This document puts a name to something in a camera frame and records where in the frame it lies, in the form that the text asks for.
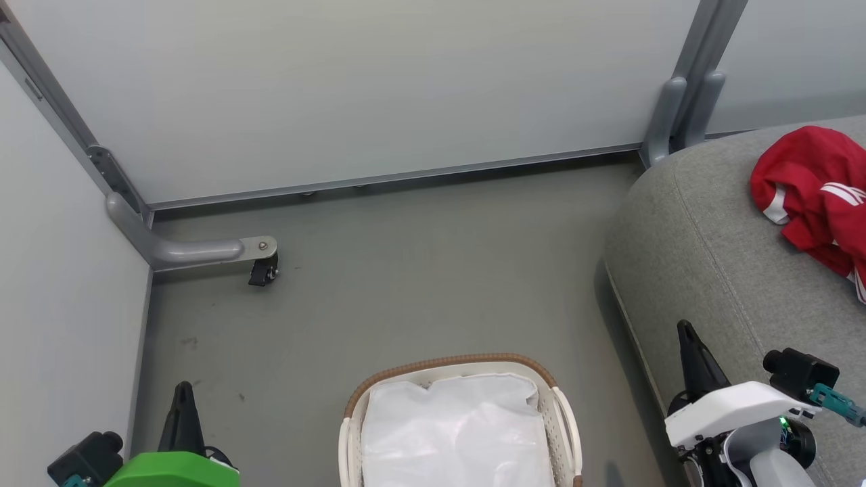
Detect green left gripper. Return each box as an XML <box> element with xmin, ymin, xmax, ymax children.
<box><xmin>101</xmin><ymin>381</ymin><xmax>242</xmax><ymax>487</ymax></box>

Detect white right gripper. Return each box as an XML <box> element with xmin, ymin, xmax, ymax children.
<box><xmin>664</xmin><ymin>319</ymin><xmax>823</xmax><ymax>451</ymax></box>

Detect red and white jersey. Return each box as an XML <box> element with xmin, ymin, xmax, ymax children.
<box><xmin>749</xmin><ymin>125</ymin><xmax>866</xmax><ymax>304</ymax></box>

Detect grey fabric sofa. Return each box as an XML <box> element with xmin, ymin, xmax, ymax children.
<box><xmin>603</xmin><ymin>114</ymin><xmax>866</xmax><ymax>487</ymax></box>

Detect white laundry basket brown rim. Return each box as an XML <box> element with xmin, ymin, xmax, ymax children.
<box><xmin>338</xmin><ymin>352</ymin><xmax>584</xmax><ymax>487</ymax></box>

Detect black caster wheel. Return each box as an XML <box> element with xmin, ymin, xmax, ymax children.
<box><xmin>248</xmin><ymin>253</ymin><xmax>280</xmax><ymax>287</ymax></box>

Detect grey partition foot with plate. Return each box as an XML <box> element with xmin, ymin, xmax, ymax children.
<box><xmin>106</xmin><ymin>192</ymin><xmax>279</xmax><ymax>273</ymax></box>

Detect white basket liner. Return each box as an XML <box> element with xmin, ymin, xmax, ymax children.
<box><xmin>360</xmin><ymin>373</ymin><xmax>557</xmax><ymax>487</ymax></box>

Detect teal right camera cable plug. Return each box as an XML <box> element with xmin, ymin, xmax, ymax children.
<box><xmin>808</xmin><ymin>382</ymin><xmax>866</xmax><ymax>429</ymax></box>

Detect dark grey hinge bracket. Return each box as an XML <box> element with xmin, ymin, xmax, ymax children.
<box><xmin>86</xmin><ymin>145</ymin><xmax>150</xmax><ymax>218</ymax></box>

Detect grey partition bottom rail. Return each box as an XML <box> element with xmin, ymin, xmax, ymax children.
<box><xmin>147</xmin><ymin>143</ymin><xmax>645</xmax><ymax>210</ymax></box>

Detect grey partition post with feet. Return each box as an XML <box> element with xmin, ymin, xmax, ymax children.
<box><xmin>674</xmin><ymin>0</ymin><xmax>750</xmax><ymax>149</ymax></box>

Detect grey partition corner post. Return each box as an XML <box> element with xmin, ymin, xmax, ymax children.
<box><xmin>0</xmin><ymin>5</ymin><xmax>152</xmax><ymax>224</ymax></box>

